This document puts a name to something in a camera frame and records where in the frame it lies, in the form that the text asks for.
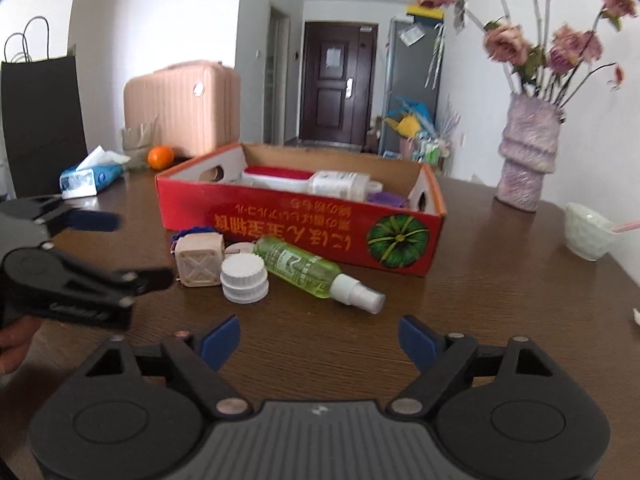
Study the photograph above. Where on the pale green bowl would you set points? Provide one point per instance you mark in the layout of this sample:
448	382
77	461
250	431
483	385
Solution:
588	234

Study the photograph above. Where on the red cardboard box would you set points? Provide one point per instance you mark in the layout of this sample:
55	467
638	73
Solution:
206	191

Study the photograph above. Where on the green spray bottle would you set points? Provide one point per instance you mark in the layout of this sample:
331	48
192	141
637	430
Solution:
320	277

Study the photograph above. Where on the wooden round table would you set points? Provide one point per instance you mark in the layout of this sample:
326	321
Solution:
497	273

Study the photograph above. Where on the clutter pile by fridge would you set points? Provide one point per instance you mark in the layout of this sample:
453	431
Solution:
410	131

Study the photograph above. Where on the white round lid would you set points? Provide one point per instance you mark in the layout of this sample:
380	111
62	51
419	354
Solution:
239	248

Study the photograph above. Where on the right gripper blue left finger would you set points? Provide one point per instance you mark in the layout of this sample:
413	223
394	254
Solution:
218	345

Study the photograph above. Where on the person left hand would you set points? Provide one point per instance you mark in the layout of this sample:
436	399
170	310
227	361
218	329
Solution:
15	341

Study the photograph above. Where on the white pill bottle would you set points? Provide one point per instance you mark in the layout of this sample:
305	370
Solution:
343	185

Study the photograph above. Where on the orange fruit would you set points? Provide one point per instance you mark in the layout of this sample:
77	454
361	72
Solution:
160	158

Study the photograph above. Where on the crumpled white tissue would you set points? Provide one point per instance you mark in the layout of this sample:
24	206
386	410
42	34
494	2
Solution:
636	317

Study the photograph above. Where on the beige cube block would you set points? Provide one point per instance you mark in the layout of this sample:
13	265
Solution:
199	258

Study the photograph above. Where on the purple gear cap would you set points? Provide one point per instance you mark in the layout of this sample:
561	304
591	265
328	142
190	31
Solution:
387	199

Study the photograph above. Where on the pink spoon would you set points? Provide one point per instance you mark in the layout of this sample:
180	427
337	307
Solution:
631	226

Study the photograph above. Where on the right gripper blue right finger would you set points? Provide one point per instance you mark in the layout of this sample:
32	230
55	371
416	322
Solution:
420	343

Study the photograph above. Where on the blue tissue pack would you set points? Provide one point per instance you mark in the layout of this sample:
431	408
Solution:
94	174

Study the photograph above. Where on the grey refrigerator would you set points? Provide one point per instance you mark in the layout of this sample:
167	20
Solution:
414	56

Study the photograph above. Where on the dark brown door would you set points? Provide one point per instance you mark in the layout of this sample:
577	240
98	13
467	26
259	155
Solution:
337	85

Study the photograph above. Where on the clear glass cup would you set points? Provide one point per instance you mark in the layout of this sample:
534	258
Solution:
138	140

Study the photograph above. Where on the black paper bag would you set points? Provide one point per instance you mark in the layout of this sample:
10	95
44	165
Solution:
42	125

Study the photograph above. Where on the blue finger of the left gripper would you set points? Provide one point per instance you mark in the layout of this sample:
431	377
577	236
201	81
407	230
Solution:
93	221
145	281

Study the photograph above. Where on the purple textured vase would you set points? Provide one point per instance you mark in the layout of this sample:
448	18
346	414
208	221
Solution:
529	145

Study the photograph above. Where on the white ridged jar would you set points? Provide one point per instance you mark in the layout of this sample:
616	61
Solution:
244	278

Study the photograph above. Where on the white tape roll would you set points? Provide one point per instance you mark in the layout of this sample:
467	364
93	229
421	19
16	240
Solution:
374	187

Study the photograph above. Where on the dried pink roses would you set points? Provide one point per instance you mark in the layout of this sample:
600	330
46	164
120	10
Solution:
545	67

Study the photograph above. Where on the pink ribbed suitcase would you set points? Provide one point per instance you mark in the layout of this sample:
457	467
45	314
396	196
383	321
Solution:
193	106

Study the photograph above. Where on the wall electrical panel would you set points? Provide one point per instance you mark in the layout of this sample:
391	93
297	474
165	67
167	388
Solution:
460	15

